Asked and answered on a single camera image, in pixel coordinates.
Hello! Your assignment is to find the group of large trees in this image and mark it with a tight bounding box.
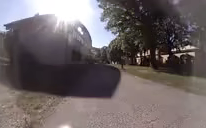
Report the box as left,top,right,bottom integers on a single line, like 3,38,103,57
95,0,206,69

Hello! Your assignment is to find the grey asphalt path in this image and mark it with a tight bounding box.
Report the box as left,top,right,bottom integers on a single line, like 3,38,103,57
40,68,206,128

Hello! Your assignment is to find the dark building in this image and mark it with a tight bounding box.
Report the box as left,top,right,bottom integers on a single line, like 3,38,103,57
3,13,94,68

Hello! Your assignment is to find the green grass lawn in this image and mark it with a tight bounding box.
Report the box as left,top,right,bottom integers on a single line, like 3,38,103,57
114,63,206,98

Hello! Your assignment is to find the pale building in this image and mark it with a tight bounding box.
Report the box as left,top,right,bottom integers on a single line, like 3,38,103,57
135,44,200,66

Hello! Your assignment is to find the dry patchy grass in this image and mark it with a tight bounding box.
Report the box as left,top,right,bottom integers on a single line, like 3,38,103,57
0,79,69,128

